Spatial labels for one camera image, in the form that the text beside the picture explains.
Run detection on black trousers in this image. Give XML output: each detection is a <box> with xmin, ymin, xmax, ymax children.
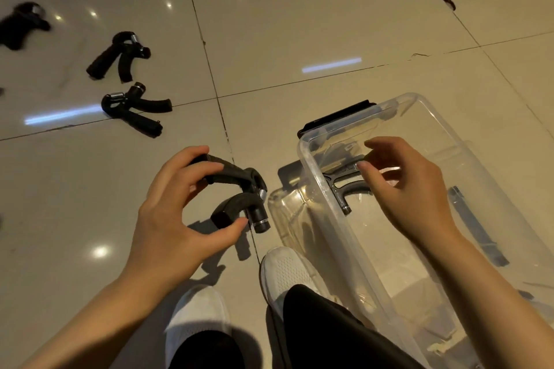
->
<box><xmin>169</xmin><ymin>284</ymin><xmax>427</xmax><ymax>369</ymax></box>

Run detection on person's left forearm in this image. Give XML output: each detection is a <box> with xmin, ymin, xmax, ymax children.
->
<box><xmin>17</xmin><ymin>271</ymin><xmax>185</xmax><ymax>369</ymax></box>

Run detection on black spring hand gripper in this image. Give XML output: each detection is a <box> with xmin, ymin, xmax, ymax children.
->
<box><xmin>322</xmin><ymin>160</ymin><xmax>374</xmax><ymax>216</ymax></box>
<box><xmin>189</xmin><ymin>153</ymin><xmax>272</xmax><ymax>235</ymax></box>
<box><xmin>85</xmin><ymin>30</ymin><xmax>152</xmax><ymax>84</ymax></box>
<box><xmin>100</xmin><ymin>81</ymin><xmax>174</xmax><ymax>140</ymax></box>

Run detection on white shoe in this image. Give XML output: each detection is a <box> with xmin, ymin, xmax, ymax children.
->
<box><xmin>164</xmin><ymin>285</ymin><xmax>233</xmax><ymax>365</ymax></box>
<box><xmin>259</xmin><ymin>246</ymin><xmax>343</xmax><ymax>322</ymax></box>

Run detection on white right shoe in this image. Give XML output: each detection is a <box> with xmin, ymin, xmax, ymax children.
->
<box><xmin>259</xmin><ymin>246</ymin><xmax>343</xmax><ymax>322</ymax></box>

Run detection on person's left hand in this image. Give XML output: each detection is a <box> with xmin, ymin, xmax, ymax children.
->
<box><xmin>122</xmin><ymin>145</ymin><xmax>250</xmax><ymax>301</ymax></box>

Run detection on person's right hand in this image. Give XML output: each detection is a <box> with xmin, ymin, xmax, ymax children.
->
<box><xmin>356</xmin><ymin>135</ymin><xmax>462</xmax><ymax>253</ymax></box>

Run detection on person's right forearm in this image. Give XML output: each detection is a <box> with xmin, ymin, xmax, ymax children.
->
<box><xmin>415</xmin><ymin>230</ymin><xmax>554</xmax><ymax>369</ymax></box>

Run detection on white left shoe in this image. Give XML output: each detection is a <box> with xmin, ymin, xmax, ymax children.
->
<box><xmin>164</xmin><ymin>285</ymin><xmax>233</xmax><ymax>365</ymax></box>

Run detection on clear plastic storage box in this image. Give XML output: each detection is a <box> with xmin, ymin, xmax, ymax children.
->
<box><xmin>297</xmin><ymin>92</ymin><xmax>554</xmax><ymax>369</ymax></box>

